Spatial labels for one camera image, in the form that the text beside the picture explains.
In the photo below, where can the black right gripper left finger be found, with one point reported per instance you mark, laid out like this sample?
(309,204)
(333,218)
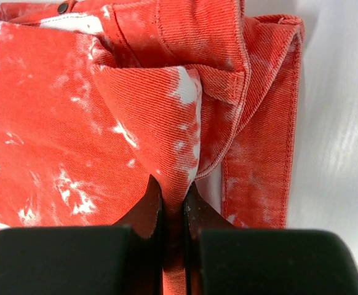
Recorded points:
(122,258)

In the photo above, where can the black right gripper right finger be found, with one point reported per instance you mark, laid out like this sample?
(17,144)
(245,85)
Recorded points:
(223,259)

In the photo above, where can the orange white tie-dye trousers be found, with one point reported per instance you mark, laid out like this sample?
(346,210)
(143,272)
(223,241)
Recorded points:
(97,96)

